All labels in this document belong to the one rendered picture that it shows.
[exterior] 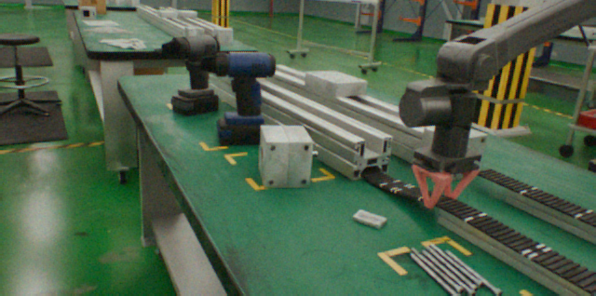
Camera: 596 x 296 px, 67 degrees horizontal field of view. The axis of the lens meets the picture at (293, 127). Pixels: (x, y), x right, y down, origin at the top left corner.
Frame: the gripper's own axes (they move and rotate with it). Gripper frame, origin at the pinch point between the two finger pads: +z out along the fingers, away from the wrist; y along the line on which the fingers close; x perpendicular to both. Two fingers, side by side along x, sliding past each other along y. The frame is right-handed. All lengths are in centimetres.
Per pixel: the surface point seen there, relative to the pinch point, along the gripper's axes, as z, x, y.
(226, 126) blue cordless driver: -2, -47, 20
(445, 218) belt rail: 1.8, 2.9, 1.3
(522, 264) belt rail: 1.8, 17.5, 1.9
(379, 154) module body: -1.7, -18.6, -2.3
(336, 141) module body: -3.0, -25.7, 3.9
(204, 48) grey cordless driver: -16, -74, 15
